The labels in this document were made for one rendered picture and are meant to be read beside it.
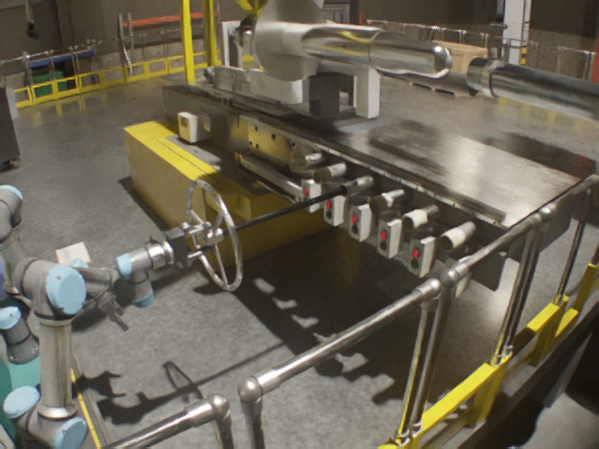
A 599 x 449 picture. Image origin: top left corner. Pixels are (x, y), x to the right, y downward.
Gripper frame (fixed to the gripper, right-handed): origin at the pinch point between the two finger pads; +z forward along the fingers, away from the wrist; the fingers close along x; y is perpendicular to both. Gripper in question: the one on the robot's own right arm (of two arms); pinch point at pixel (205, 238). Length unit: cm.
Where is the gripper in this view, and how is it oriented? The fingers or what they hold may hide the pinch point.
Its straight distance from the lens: 153.8
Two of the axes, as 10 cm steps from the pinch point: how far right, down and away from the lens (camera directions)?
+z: 8.2, -3.0, 4.9
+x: 0.5, -8.2, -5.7
